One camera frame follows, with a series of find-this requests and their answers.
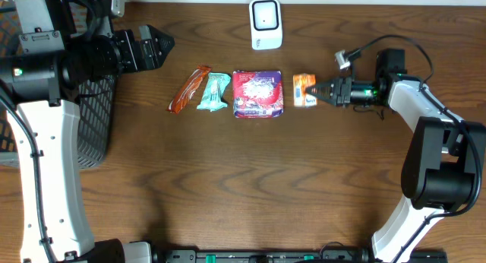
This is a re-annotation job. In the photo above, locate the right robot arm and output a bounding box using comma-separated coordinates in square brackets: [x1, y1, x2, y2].
[305, 49, 485, 262]

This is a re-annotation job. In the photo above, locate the orange juice carton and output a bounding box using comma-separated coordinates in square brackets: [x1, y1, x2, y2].
[292, 74, 317, 107]

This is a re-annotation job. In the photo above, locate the left black cable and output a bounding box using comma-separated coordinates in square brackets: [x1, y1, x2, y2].
[0, 91, 58, 263]

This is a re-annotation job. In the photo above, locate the grey plastic mesh basket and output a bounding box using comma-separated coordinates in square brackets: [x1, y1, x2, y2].
[1, 11, 117, 169]

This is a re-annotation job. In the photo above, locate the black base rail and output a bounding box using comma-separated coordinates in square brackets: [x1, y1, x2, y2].
[151, 249, 449, 263]

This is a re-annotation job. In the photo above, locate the orange brown snack bar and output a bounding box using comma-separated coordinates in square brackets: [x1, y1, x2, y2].
[167, 65, 212, 114]

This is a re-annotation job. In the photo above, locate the black cable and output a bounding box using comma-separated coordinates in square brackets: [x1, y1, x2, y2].
[343, 34, 483, 263]
[0, 91, 58, 263]

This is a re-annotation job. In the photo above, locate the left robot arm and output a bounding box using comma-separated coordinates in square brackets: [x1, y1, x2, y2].
[1, 0, 175, 262]

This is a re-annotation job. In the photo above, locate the teal snack packet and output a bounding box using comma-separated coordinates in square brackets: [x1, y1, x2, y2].
[197, 72, 231, 112]

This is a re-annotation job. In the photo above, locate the red purple snack bag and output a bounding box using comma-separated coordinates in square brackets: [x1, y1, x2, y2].
[232, 71, 284, 119]

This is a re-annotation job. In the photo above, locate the right black cable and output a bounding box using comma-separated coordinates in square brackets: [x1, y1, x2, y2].
[343, 34, 483, 263]

